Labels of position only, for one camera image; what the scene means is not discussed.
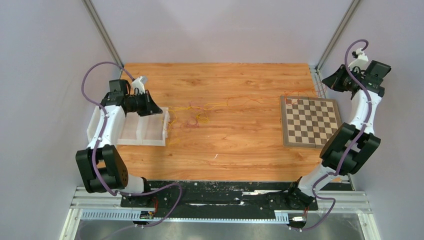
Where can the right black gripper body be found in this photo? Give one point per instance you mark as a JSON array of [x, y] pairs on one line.
[[346, 80]]

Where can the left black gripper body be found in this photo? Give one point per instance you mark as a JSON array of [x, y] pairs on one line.
[[140, 102]]

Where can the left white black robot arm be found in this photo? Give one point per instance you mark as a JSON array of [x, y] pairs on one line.
[[100, 165]]

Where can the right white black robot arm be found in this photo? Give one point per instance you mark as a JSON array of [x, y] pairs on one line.
[[355, 141]]

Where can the white plastic two-compartment bin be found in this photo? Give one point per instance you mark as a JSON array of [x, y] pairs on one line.
[[131, 129]]

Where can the wooden chessboard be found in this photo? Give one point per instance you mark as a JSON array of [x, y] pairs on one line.
[[308, 122]]

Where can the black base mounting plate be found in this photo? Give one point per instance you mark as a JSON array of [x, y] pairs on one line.
[[165, 202]]

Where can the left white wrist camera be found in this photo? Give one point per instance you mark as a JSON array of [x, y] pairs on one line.
[[138, 85]]

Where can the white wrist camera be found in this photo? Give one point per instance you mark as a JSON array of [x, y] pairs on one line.
[[360, 59], [138, 85]]

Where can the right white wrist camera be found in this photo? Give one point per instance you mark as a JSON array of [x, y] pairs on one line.
[[360, 59]]

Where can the aluminium frame rail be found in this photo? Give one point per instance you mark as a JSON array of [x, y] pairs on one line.
[[341, 202]]

